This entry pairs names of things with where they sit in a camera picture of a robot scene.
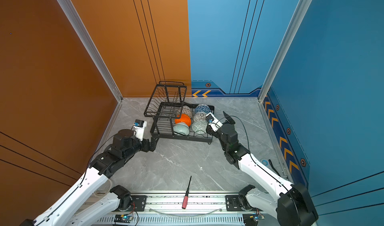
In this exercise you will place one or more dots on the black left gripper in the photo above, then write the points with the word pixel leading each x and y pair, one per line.
pixel 147 147

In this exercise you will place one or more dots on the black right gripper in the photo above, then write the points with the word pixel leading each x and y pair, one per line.
pixel 211 132

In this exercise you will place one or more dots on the blue triangle patterned bowl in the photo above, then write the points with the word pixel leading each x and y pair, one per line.
pixel 202 108

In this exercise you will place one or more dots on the green white patterned bowl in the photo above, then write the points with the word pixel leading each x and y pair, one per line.
pixel 199 127

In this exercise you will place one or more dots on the mint green bowl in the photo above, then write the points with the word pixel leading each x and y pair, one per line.
pixel 181 129

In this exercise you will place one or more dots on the orange bowl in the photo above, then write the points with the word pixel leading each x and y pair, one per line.
pixel 184 119

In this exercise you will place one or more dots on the beige brown patterned bowl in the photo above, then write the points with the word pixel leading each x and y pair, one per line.
pixel 186 111

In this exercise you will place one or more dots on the white maroon patterned bowl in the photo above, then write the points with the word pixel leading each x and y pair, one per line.
pixel 200 116

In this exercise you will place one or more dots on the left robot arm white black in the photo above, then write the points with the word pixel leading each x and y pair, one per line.
pixel 66 211

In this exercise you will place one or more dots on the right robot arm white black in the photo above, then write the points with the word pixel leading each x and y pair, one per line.
pixel 287 202

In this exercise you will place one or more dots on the green circuit board left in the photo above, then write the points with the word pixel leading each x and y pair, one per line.
pixel 123 218

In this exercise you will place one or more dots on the circuit board right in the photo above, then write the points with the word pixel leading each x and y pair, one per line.
pixel 253 219

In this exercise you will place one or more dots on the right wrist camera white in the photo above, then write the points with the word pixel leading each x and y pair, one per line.
pixel 213 122

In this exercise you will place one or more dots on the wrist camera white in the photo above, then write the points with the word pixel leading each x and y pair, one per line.
pixel 213 122
pixel 139 128

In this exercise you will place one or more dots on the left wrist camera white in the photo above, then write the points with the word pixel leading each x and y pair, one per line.
pixel 139 128

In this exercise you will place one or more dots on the black wire dish rack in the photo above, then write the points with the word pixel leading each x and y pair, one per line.
pixel 165 106

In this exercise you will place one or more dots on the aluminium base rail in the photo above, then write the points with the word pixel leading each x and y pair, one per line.
pixel 161 208

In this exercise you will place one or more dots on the red handled screwdriver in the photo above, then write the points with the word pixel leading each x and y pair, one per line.
pixel 186 197

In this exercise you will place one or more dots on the aluminium corner post right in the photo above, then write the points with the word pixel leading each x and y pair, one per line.
pixel 295 23

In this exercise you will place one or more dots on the aluminium corner post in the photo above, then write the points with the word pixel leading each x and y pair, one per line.
pixel 75 20
pixel 295 23

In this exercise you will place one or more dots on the aluminium corner post left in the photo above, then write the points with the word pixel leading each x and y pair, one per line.
pixel 75 20

